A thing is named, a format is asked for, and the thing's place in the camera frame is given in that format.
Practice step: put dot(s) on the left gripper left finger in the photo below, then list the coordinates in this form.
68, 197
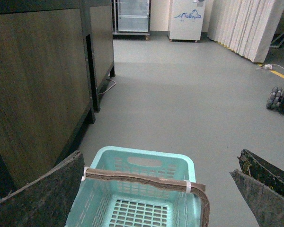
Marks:
47, 201

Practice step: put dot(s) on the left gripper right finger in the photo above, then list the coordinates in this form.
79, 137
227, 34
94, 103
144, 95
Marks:
261, 185

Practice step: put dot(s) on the light blue plastic basket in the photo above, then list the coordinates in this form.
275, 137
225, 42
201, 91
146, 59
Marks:
124, 204

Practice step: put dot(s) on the brown basket handle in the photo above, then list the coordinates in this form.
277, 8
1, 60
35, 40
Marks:
159, 183

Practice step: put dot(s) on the black wheeled robot base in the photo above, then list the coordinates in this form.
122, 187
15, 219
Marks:
276, 100

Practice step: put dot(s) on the white power strip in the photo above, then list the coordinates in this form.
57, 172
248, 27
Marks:
266, 67

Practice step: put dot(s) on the dark wooden display cabinet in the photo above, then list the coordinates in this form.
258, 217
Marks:
55, 57

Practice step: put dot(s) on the white folding curtain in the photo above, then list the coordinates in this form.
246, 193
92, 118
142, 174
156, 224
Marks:
246, 27

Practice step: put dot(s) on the white freezer with blue drawing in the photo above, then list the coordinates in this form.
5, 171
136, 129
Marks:
186, 20

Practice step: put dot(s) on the glass door refrigerator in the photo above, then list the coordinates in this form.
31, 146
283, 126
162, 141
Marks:
131, 17

